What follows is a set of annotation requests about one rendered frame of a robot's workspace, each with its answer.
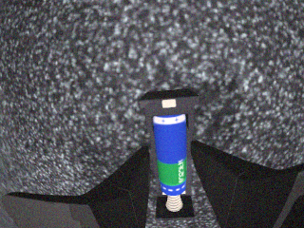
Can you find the blue and green battery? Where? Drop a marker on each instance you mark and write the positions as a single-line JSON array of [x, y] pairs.
[[171, 151]]

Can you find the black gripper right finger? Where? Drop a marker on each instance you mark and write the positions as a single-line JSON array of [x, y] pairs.
[[244, 194]]

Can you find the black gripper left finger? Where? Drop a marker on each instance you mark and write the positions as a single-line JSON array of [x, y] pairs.
[[120, 201]]

